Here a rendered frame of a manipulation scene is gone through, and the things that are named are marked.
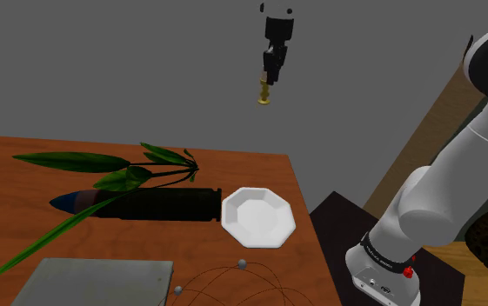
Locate grey flat book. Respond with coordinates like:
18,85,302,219
10,257,175,306

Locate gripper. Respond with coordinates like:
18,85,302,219
262,16,295,86

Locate white octagonal dish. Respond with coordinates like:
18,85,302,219
220,186,297,249

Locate small gold candlestick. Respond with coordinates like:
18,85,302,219
257,70,271,106

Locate green leafy plant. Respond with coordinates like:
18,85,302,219
0,142,200,294

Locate black cartridge with blue tip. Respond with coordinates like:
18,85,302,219
49,187,223,223

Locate thin wire ornament grey beads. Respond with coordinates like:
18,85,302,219
157,258,315,306

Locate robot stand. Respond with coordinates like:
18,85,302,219
309,190,466,306

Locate brown wooden table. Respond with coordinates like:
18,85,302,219
0,134,343,306

